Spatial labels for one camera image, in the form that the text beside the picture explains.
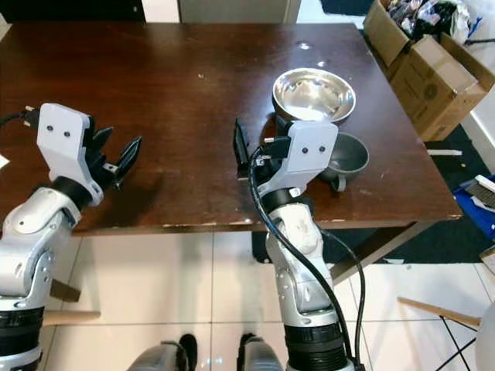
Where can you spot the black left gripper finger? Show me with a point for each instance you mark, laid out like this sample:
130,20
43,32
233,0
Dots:
129,161
102,147

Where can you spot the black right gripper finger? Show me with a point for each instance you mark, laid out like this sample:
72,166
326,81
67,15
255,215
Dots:
243,147
282,127

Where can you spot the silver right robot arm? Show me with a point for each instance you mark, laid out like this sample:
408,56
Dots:
302,263

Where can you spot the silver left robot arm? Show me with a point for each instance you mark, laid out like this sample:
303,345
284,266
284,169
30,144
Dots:
31,247

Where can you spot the shiny steel bowl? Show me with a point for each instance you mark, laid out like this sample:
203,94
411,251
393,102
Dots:
313,93

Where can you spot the grey metal cup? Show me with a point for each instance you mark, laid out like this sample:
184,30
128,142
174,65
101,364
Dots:
349,158

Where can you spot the white paper sheet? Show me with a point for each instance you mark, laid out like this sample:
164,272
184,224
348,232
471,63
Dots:
4,161

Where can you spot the grey cabinet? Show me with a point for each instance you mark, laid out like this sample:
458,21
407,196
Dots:
240,9

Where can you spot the open cardboard box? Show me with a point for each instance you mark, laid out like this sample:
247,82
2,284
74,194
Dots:
383,31

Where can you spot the black cabinet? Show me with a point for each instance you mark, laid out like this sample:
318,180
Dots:
69,9

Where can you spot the dark wooden table brace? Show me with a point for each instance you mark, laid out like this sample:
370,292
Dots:
379,251

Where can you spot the closed printed cardboard box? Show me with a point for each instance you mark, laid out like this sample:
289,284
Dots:
437,89

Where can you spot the white tape strip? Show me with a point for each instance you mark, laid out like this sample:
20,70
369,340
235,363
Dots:
445,151

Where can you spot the black bags bundle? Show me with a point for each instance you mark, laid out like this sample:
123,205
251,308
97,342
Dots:
429,17

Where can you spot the grey left robot leg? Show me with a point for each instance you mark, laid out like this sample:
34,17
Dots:
162,357

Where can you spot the grey robot leg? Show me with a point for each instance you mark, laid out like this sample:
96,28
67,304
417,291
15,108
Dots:
162,357
259,357

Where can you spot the grey right robot leg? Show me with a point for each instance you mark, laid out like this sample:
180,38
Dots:
259,357

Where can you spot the blue dustpan with brush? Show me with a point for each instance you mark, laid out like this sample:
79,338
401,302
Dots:
478,202

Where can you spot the thin wooden chair leg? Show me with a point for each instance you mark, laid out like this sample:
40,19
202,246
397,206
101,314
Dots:
441,311

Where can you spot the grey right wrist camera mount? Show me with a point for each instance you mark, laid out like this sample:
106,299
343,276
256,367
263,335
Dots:
313,151

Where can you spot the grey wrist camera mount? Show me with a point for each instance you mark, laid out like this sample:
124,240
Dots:
313,151
63,139

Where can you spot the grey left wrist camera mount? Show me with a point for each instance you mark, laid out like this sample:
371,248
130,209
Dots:
63,139

